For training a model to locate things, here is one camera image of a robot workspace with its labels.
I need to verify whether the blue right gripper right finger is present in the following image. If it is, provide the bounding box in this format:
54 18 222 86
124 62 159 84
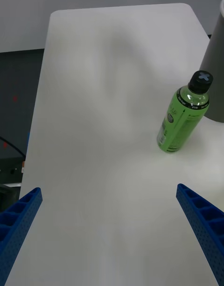
176 183 224 286

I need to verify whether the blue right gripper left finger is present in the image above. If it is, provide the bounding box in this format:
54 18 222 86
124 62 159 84
0 187 43 286

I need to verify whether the black cable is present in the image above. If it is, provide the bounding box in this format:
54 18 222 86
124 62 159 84
0 136 26 158

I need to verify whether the green plastic bottle black cap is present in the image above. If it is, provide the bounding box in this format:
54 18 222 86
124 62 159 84
156 70 214 153

